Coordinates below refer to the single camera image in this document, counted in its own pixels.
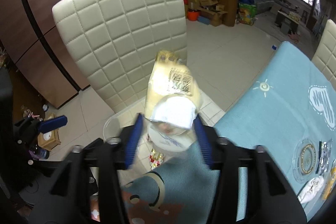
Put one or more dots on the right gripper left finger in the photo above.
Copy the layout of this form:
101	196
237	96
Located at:
85	171

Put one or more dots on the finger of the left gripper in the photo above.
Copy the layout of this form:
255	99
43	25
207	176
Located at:
52	124

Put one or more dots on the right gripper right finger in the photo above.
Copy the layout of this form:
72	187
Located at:
270	198

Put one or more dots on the yellow white snack bag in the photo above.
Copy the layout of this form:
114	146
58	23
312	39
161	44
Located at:
173	97

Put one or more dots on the wooden tissue box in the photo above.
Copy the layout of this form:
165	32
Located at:
50	140

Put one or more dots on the clear round glass coaster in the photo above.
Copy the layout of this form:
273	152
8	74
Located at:
304	163

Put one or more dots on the red yellow candy wrapper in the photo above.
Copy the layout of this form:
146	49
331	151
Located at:
155	159

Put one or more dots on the small yellow snack wrapper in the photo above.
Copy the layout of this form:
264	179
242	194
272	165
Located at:
329	183

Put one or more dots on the silver foil blister pack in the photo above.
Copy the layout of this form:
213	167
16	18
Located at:
325	148

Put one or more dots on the brown wooden cabinet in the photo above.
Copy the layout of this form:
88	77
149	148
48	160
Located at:
30	37

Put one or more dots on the light blue tablecloth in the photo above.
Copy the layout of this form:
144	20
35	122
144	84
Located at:
291	100

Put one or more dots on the cream chair left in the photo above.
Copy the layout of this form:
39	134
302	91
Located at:
114	43

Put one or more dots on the cream chair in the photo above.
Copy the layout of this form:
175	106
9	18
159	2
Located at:
114	43
325	56

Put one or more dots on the cream chair far centre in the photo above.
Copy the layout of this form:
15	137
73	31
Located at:
325	56

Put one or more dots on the low coffee table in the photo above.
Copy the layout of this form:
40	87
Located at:
282	17

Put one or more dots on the green printed bag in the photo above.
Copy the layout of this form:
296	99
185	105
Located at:
247	13

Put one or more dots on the pile of cardboard boxes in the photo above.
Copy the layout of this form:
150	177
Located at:
211	11

